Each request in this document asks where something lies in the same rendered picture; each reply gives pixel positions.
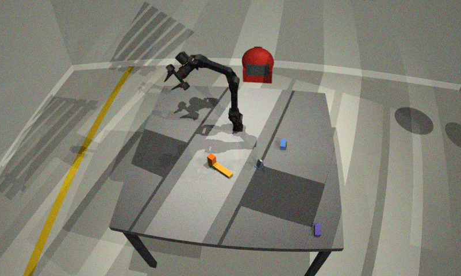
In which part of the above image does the orange-brown bar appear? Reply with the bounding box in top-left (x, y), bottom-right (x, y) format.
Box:
top-left (207, 154), bottom-right (233, 178)

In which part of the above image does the blue cube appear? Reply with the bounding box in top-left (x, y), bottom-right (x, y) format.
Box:
top-left (279, 139), bottom-right (286, 151)

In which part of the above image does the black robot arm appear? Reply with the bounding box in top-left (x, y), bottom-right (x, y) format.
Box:
top-left (175, 51), bottom-right (243, 132)

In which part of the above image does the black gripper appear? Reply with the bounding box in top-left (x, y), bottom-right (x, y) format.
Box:
top-left (164, 64), bottom-right (190, 90)

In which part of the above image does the small purple block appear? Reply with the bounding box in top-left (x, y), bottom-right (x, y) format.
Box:
top-left (314, 224), bottom-right (321, 236)

